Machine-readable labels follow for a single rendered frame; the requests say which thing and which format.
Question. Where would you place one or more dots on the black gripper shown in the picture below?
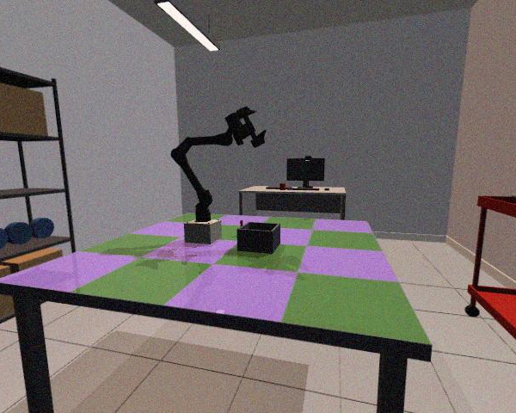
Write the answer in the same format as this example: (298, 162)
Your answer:
(248, 127)

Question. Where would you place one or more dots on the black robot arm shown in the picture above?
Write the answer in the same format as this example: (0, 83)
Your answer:
(179, 155)

